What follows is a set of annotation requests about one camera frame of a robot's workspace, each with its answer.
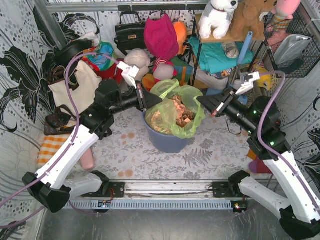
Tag teal folded towel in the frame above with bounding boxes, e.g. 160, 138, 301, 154
188, 37, 254, 74

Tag colourful striped bag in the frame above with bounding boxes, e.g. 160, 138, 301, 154
82, 42, 117, 72

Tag brown plush dog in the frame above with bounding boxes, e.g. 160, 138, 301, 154
230, 0, 278, 40

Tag white husky plush dog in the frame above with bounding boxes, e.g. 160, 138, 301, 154
199, 0, 239, 39

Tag striped red purple sock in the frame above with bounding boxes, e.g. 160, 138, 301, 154
247, 149, 272, 174

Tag cream canvas tote bag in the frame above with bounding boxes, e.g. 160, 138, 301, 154
49, 60, 102, 115

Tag pink plush toy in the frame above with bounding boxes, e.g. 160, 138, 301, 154
271, 0, 301, 29

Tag magenta cloth bag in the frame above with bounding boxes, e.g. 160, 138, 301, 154
144, 13, 179, 60

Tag green plastic trash bag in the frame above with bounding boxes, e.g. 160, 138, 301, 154
144, 79, 205, 139

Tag orange checkered cloth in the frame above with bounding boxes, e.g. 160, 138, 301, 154
36, 134, 70, 167

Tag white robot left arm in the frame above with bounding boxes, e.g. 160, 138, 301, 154
22, 79, 163, 213

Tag silver pouch in basket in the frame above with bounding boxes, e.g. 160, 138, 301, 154
273, 34, 312, 65

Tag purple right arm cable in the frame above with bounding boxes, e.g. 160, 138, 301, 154
257, 70, 311, 201

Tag small wooden shelf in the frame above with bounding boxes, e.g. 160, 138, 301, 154
191, 14, 266, 86

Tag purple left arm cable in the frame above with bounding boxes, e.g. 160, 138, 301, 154
0, 51, 121, 230

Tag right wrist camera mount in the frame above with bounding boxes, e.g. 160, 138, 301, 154
235, 71, 260, 96

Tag black wire basket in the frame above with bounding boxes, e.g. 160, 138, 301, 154
264, 12, 320, 78

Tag orange plush toy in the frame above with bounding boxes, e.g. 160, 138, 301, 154
173, 21, 188, 55

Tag blue trash bin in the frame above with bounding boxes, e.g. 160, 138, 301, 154
141, 112, 192, 154

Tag pink pencil case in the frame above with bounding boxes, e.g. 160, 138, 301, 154
79, 148, 95, 171

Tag white round plush toy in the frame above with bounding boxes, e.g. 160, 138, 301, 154
124, 48, 151, 82

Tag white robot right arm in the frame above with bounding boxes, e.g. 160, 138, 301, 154
197, 89, 320, 240

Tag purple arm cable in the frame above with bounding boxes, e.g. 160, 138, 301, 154
257, 70, 311, 201
0, 51, 121, 230

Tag black leather handbag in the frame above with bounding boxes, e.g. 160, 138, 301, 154
114, 11, 147, 56

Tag crumpled brown paper trash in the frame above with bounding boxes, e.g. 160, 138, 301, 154
164, 95, 197, 131

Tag black round hat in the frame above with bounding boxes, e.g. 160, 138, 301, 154
53, 39, 93, 67

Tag yellow plush duck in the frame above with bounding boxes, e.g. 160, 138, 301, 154
252, 62, 273, 91

